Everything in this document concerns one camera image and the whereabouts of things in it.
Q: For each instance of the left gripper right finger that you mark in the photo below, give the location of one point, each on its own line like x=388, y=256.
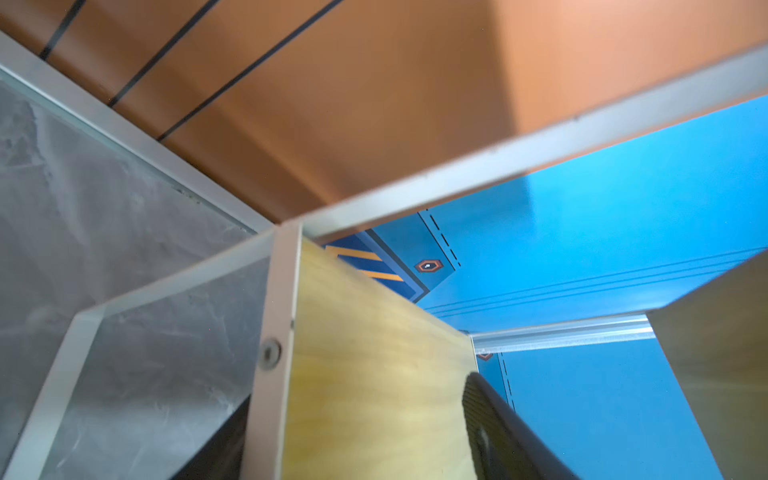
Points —
x=501, y=443

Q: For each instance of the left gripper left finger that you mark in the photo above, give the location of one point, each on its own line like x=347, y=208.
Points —
x=220, y=458

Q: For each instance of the white frame wooden shelf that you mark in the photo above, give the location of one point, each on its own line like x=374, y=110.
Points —
x=349, y=380

